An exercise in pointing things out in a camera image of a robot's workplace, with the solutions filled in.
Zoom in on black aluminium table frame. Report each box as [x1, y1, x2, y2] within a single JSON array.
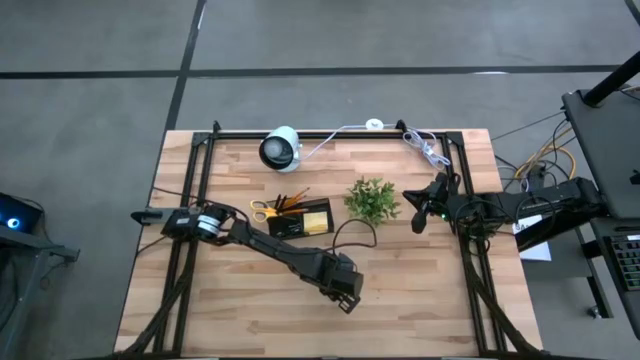
[[114, 119, 546, 360]]

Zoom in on yellow power cable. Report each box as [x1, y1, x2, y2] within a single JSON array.
[[513, 143, 580, 181]]

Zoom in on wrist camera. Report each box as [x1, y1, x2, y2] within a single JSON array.
[[434, 172, 462, 199], [327, 269, 365, 300]]

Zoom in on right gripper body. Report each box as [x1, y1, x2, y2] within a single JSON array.
[[413, 172, 464, 235]]

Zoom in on yellow handled scissors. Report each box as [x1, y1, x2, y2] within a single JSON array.
[[249, 198, 281, 224]]

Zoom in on black mesh desk organizer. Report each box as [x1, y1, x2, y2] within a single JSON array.
[[267, 197, 335, 240]]

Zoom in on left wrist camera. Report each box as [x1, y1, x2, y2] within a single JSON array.
[[327, 269, 365, 300]]

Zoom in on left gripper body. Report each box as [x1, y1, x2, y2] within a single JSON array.
[[307, 252, 357, 291]]

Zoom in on green plant in white pot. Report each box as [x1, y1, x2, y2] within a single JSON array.
[[342, 176, 402, 229]]

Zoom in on backlit keyboard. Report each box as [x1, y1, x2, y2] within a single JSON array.
[[602, 233, 640, 294]]

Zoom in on black pole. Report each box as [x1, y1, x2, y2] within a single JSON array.
[[582, 49, 640, 108]]

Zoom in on white lamp cable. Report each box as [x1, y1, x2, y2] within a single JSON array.
[[298, 122, 452, 172]]

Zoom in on white paper sheet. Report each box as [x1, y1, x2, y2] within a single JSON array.
[[510, 214, 554, 263]]

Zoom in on grey metal stand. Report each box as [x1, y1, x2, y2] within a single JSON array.
[[0, 224, 81, 360]]

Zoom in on blue lit computer case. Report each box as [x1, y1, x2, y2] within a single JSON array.
[[0, 192, 44, 234]]

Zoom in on yellow sticky note pad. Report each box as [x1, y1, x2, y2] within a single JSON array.
[[302, 209, 330, 236]]

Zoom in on black left camera cable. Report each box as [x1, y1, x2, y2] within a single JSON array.
[[332, 218, 379, 251]]

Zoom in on black desk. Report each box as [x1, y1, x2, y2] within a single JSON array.
[[514, 88, 640, 341]]

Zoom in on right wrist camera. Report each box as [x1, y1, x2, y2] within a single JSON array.
[[434, 172, 462, 199]]

